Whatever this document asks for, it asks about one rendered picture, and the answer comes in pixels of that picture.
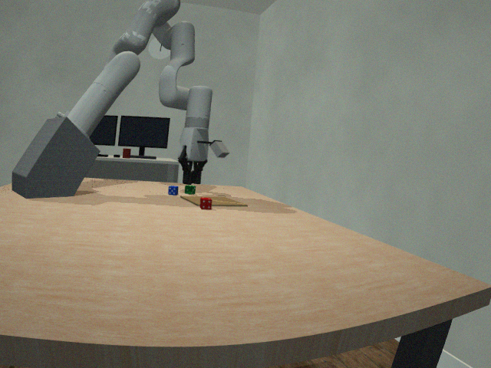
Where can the red die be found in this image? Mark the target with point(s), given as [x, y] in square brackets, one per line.
[205, 203]

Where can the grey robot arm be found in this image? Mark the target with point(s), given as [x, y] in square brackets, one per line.
[99, 97]

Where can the green die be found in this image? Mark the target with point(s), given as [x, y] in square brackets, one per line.
[190, 190]

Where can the blue die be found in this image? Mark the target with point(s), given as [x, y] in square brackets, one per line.
[173, 190]

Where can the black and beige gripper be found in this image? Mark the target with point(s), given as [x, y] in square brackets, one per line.
[197, 152]

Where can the tan square mat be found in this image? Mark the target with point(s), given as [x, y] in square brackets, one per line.
[216, 201]

